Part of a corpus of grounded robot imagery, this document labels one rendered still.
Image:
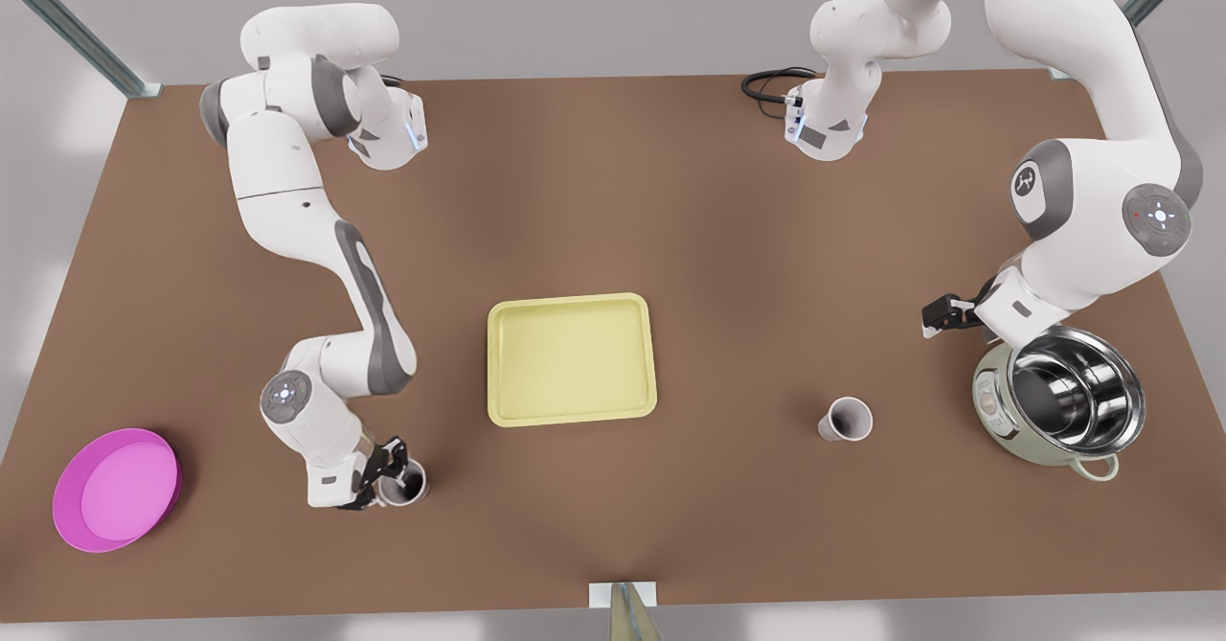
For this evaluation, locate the green steel-lined pot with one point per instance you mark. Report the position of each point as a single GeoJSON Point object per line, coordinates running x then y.
{"type": "Point", "coordinates": [1063, 401]}

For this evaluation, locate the white IKEA cup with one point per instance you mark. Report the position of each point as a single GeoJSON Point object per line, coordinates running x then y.
{"type": "Point", "coordinates": [846, 420]}
{"type": "Point", "coordinates": [404, 484]}

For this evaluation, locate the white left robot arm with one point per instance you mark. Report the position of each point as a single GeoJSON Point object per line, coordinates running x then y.
{"type": "Point", "coordinates": [1092, 191]}

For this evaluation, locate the pink round plate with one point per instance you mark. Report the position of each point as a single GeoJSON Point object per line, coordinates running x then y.
{"type": "Point", "coordinates": [116, 490]}

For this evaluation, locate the yellow rectangular tray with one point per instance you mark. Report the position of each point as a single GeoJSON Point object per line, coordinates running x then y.
{"type": "Point", "coordinates": [572, 359]}

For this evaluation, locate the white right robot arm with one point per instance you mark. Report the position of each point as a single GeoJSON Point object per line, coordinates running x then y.
{"type": "Point", "coordinates": [287, 181]}

